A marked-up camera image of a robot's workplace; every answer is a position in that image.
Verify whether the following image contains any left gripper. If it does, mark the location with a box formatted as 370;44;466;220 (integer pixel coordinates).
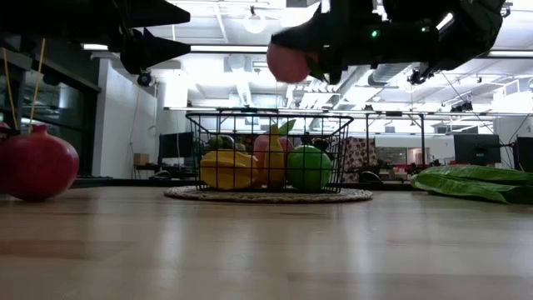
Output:
106;0;192;76

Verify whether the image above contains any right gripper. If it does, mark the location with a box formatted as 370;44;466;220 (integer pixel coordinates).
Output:
269;0;417;86

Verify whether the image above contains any black grape bunch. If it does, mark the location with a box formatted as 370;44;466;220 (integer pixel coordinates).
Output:
300;132;331;152

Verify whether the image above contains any green bell pepper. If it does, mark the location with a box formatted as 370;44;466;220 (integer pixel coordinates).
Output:
207;135;226;152

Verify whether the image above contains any yellow bell pepper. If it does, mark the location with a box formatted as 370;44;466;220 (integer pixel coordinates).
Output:
199;148;260;192

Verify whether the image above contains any red pomegranate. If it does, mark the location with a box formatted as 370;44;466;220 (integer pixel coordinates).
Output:
0;123;81;203

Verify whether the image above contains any round ceiling lamp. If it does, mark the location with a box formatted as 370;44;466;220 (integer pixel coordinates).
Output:
243;12;268;35

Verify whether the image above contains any black monitor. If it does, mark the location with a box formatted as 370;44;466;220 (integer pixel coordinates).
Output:
157;131;196;159
453;132;502;166

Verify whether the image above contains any floral patterned cloth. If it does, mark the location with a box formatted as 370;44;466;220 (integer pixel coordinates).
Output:
341;136;378;173

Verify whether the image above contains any green corn husk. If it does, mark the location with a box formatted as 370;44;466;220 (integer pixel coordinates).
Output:
410;164;533;205

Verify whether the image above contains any black wire basket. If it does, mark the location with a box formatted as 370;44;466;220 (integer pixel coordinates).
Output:
185;108;355;195

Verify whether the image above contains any yellow hanging cord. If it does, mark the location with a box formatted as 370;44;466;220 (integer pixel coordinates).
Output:
27;37;47;135
2;46;20;131

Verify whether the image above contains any black aluminium table frame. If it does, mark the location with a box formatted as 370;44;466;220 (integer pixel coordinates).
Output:
72;177;417;193

